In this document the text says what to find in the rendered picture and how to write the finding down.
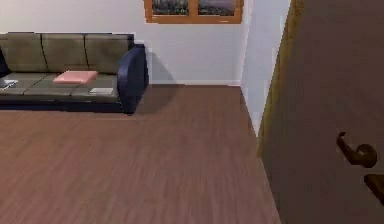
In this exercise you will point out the white flat book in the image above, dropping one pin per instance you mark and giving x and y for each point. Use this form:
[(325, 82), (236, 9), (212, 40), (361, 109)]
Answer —
[(101, 90)]

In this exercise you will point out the orange framed window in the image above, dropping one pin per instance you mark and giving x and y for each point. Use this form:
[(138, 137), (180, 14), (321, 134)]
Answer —
[(193, 13)]

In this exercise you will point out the pink cushion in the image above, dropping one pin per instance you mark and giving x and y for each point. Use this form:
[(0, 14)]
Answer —
[(76, 77)]

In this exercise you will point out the brown room door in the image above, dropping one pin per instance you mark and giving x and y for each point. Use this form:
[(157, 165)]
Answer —
[(326, 100)]

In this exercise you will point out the grey and navy sofa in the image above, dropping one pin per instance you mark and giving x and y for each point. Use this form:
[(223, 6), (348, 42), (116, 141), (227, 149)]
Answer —
[(66, 53)]

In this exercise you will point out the grey flat laptop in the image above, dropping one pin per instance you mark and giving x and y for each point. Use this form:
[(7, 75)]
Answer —
[(6, 83)]

